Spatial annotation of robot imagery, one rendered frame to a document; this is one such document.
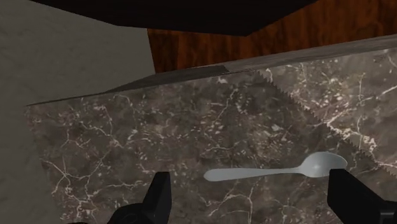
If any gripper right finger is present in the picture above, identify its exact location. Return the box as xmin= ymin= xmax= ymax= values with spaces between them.
xmin=326 ymin=168 xmax=397 ymax=224

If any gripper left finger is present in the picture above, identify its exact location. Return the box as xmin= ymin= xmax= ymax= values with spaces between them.
xmin=106 ymin=171 xmax=172 ymax=224

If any grey plastic spoon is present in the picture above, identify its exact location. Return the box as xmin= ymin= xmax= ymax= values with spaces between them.
xmin=203 ymin=151 xmax=348 ymax=182

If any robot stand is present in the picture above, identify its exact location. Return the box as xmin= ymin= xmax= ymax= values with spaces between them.
xmin=29 ymin=0 xmax=319 ymax=37

